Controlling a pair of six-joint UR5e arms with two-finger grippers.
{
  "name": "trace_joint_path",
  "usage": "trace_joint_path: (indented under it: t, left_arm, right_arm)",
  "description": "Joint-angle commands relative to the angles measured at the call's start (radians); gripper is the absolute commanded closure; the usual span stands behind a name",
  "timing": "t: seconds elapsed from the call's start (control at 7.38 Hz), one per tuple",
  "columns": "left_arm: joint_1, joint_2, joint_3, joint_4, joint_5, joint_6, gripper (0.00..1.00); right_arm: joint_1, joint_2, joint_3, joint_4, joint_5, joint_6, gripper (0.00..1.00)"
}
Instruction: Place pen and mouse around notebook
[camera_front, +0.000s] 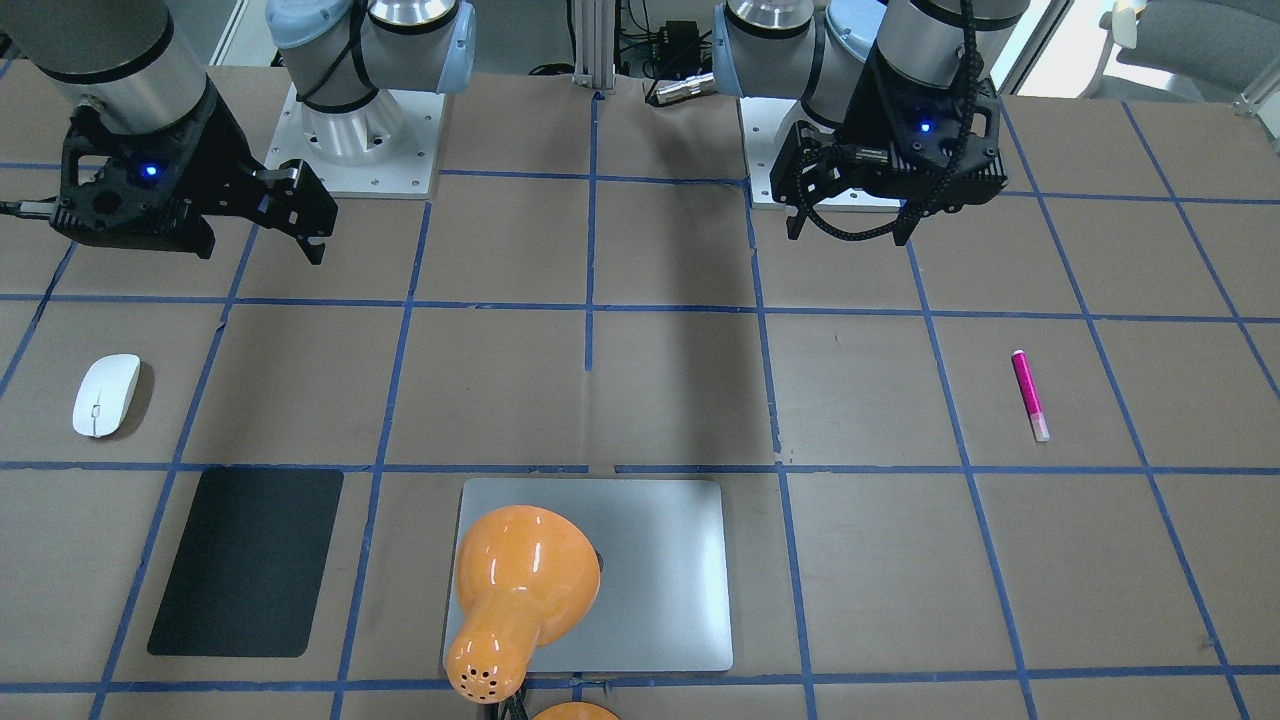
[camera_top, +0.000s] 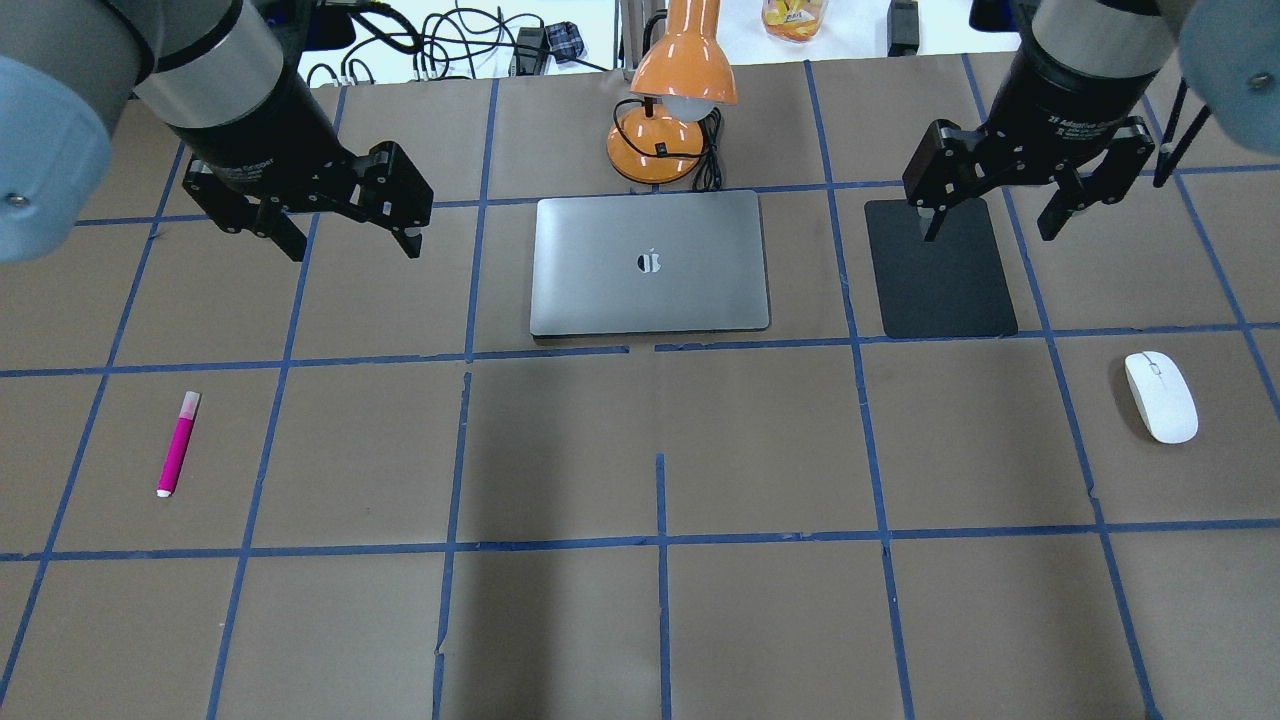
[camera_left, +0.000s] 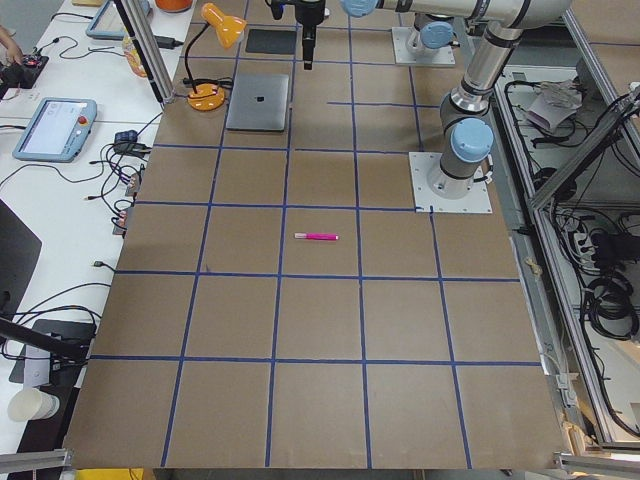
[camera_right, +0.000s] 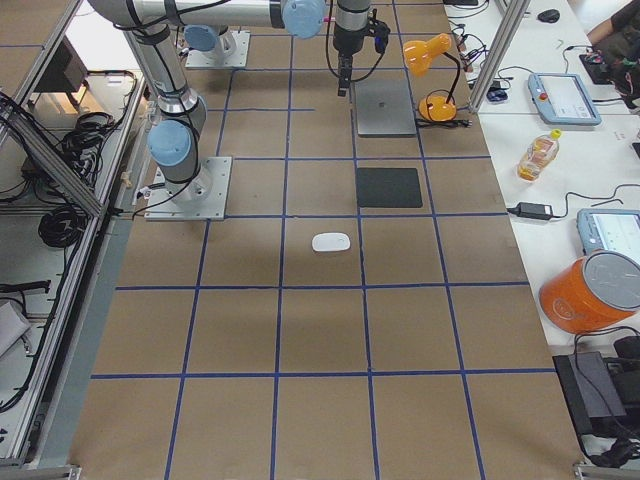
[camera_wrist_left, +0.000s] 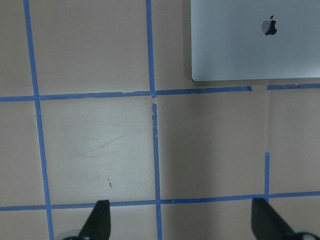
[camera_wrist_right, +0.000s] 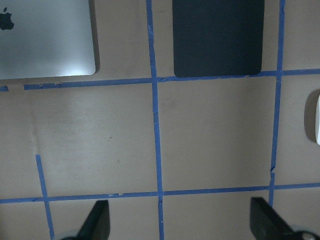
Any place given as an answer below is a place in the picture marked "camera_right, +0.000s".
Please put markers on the black computer mouse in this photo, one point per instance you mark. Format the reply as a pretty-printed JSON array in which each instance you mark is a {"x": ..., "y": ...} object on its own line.
[{"x": 549, "y": 16}]

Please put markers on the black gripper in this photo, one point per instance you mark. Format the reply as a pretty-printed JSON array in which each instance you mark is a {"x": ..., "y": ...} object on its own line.
[{"x": 344, "y": 41}]

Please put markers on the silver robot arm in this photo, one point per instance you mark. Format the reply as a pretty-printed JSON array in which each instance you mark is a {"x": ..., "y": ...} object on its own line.
[
  {"x": 174, "y": 142},
  {"x": 350, "y": 30}
]

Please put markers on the near teach pendant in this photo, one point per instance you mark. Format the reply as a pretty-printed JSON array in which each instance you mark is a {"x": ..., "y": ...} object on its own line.
[{"x": 615, "y": 230}]

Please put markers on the orange bucket grey lid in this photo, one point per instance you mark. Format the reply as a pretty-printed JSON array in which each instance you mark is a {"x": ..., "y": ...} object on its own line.
[{"x": 596, "y": 291}]

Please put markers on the orange desk lamp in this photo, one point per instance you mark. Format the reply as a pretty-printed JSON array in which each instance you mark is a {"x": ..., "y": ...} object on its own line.
[{"x": 437, "y": 104}]

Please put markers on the teach pendant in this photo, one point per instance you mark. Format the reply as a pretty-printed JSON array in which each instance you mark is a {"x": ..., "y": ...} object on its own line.
[
  {"x": 615, "y": 230},
  {"x": 562, "y": 99}
]

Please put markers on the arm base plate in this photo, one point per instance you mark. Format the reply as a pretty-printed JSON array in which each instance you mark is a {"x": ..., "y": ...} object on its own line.
[
  {"x": 230, "y": 52},
  {"x": 204, "y": 198}
]

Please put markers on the black mousepad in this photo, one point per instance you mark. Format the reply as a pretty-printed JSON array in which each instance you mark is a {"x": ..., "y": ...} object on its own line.
[{"x": 388, "y": 188}]

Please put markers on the silver closed laptop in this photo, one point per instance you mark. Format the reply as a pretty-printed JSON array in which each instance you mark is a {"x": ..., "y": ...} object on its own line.
[{"x": 383, "y": 108}]

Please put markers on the aluminium frame post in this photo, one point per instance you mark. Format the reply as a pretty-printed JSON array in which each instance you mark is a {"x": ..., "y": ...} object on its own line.
[{"x": 500, "y": 44}]

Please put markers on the white computer mouse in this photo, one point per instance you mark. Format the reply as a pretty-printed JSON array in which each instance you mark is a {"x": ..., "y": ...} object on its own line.
[{"x": 330, "y": 242}]

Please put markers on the yellow drink bottle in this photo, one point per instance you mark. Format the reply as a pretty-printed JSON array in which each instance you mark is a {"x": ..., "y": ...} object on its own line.
[{"x": 539, "y": 154}]

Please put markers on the far teach pendant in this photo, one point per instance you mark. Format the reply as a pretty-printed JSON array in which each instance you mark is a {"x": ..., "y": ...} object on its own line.
[{"x": 562, "y": 99}]

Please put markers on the black power adapter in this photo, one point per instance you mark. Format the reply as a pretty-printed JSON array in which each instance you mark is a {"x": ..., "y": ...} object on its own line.
[{"x": 533, "y": 211}]

